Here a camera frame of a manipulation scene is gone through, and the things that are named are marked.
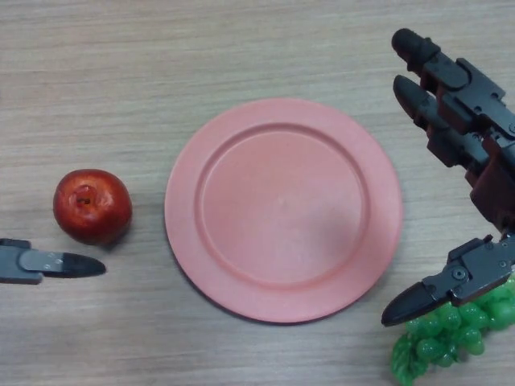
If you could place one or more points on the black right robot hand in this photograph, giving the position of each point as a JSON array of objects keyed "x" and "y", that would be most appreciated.
[{"x": 483, "y": 104}]

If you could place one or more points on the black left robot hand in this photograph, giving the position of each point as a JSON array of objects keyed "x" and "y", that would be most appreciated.
[{"x": 16, "y": 265}]

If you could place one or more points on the red apple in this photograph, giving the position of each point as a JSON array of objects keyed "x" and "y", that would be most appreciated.
[{"x": 92, "y": 205}]

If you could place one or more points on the pink round plate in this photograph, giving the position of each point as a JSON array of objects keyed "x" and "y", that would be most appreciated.
[{"x": 281, "y": 209}]

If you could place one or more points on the green grape bunch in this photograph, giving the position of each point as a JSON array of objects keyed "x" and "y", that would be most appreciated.
[{"x": 442, "y": 346}]

